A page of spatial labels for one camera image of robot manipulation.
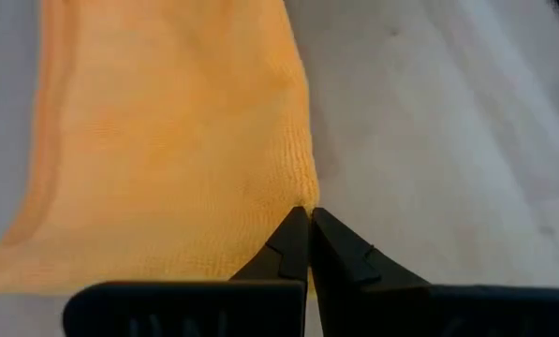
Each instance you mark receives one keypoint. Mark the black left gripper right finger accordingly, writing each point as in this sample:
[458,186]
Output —
[401,309]

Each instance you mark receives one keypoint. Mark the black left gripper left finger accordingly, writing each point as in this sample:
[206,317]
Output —
[190,309]

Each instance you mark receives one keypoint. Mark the orange microfiber towel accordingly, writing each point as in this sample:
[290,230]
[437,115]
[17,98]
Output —
[166,140]

